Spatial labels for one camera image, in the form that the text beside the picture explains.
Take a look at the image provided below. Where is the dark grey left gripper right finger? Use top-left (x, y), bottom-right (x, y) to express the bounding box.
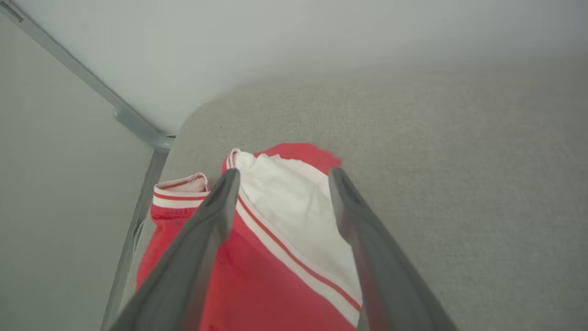
top-left (328, 167), bottom-right (460, 331)

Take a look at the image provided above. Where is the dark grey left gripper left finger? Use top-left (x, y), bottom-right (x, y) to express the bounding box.
top-left (108, 168), bottom-right (241, 331)

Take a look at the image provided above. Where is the red and white garment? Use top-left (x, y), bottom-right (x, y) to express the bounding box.
top-left (135, 143), bottom-right (363, 331)

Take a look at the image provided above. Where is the grey metal frame rail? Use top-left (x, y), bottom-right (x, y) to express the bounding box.
top-left (0, 0), bottom-right (177, 331)

